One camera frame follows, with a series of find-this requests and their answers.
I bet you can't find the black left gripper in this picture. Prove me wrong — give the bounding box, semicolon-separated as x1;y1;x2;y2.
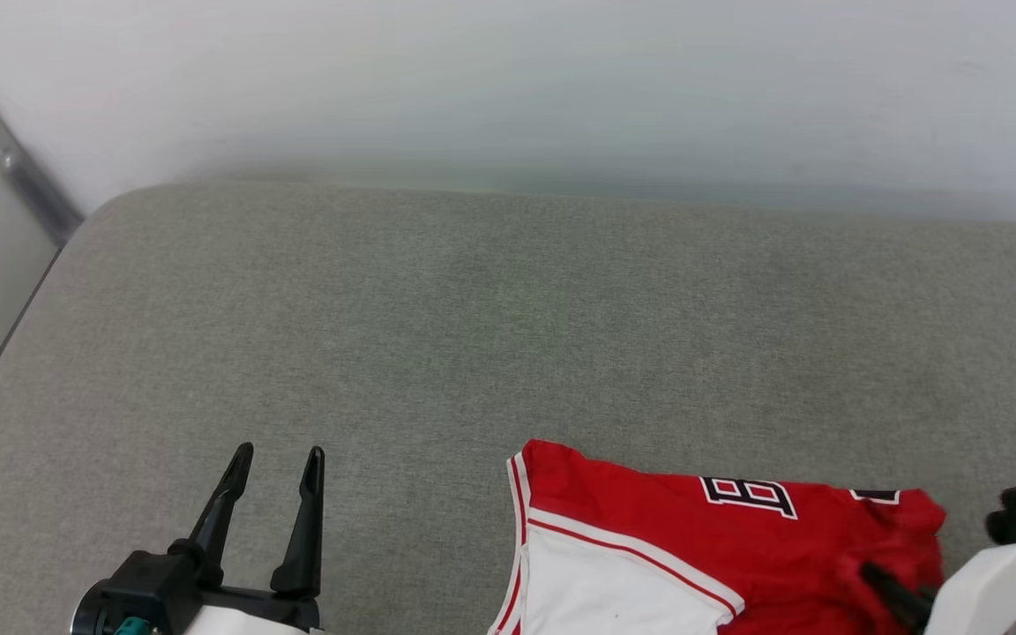
168;442;326;632

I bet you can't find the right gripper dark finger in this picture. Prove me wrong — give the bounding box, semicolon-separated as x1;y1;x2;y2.
859;562;938;633

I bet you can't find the red white basketball jersey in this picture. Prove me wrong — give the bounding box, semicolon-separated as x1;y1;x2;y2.
486;438;950;635

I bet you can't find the grey fabric sofa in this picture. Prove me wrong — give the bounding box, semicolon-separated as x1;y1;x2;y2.
0;181;1016;635

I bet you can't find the grey metal rail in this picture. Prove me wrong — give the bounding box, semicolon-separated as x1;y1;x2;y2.
0;40;86;250

